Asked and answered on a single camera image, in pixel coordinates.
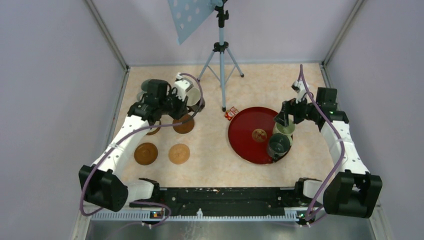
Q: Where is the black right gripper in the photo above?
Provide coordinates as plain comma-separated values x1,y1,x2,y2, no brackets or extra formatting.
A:
273,92,320,127

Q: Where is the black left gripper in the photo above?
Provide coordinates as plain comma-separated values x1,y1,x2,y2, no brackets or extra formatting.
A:
159,88,189,120

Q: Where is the white faceted cup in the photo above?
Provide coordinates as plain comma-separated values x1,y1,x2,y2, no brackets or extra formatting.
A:
186,87,202,106

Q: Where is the grey ceramic mug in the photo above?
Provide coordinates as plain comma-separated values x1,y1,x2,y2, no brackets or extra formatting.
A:
136,79,150,102

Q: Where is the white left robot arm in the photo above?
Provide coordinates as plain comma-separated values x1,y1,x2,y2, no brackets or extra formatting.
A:
78,73,205,216

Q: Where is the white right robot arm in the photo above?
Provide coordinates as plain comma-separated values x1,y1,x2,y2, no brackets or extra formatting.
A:
274,86,383,219

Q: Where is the dark brown wooden coaster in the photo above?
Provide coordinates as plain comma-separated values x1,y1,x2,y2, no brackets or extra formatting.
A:
172,114,195,134

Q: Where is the woven rattan coaster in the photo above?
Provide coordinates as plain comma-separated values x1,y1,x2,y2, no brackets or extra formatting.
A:
168,143,191,165

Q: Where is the brown wooden coaster middle left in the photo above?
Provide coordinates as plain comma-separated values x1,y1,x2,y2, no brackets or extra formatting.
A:
146,120,162,136

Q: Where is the brown wooden coaster front left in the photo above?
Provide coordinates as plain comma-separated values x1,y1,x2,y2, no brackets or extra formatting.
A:
133,142,159,166

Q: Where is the light green mug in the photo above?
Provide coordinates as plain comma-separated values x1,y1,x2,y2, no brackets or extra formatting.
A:
272,120,296,136

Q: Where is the dark green mug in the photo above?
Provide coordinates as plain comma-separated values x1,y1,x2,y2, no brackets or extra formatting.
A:
266,133,293,162

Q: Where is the red owl number tag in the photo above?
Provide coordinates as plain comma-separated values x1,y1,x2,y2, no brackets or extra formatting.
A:
224,106,239,121

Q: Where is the red round tray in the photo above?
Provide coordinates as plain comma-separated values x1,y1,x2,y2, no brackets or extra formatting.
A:
227,106,291,165

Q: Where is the blue perforated board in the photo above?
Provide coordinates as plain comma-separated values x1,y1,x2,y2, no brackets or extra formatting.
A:
167,0,226,45

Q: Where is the light blue tripod stand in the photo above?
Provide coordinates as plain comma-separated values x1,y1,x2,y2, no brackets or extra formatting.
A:
197,0,245,112

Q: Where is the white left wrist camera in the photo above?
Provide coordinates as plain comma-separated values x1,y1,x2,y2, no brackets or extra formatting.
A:
173,72,193,101

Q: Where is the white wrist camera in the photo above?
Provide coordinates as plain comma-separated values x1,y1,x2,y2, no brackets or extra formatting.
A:
291,80,309,103
173,72,193,101

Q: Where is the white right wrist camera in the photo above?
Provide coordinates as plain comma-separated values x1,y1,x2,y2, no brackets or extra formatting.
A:
291,80,309,103

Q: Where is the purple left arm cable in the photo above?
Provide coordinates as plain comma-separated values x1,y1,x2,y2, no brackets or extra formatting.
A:
79,72,205,229

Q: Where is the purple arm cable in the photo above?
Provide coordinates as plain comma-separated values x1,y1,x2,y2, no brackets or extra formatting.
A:
298,64,347,228
79,72,205,229

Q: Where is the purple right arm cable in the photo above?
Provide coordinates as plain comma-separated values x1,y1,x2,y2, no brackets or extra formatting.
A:
298,64,347,228

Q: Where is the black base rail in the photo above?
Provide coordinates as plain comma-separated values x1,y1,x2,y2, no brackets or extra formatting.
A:
148,187,311,217

